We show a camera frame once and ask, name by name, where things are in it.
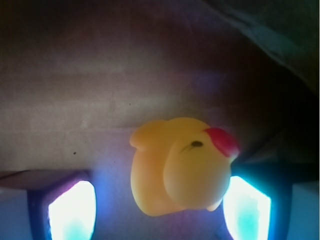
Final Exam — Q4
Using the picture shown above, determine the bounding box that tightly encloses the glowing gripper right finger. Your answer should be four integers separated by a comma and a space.
222, 163, 292, 240

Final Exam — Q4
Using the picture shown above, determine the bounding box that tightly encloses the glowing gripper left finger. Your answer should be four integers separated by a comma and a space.
27, 170, 97, 240

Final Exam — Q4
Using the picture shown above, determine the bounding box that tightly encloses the yellow rubber duck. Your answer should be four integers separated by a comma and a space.
129, 117, 240, 217

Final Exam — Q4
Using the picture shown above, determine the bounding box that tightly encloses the brown paper bag bin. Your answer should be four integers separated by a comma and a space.
0, 0, 320, 191

